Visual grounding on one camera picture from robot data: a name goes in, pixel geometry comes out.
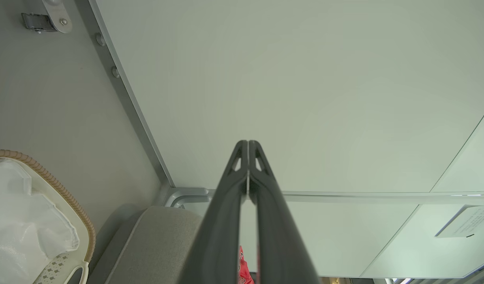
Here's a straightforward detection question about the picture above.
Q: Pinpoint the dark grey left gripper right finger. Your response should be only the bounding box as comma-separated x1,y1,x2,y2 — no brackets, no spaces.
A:
248,140,321,284

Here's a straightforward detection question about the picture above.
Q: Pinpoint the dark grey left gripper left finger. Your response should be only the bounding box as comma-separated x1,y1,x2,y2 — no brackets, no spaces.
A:
178,140,249,284

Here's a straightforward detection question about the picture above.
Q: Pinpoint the red knit garment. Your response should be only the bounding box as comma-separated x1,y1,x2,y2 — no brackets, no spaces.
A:
238,245,255,284

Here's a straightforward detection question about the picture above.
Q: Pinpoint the cream basket with braided rim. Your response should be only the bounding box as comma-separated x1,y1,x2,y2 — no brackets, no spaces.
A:
0,149,97,284

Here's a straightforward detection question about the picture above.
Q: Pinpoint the white garment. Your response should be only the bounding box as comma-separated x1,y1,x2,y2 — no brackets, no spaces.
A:
0,159,80,284

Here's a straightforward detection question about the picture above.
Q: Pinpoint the aluminium wall frame strip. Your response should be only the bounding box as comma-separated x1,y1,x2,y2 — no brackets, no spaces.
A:
165,187,484,208
74,0,175,190

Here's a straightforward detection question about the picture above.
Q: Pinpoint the white paper wall notice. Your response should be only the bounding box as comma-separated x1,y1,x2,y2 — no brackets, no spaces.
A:
434,205,484,239

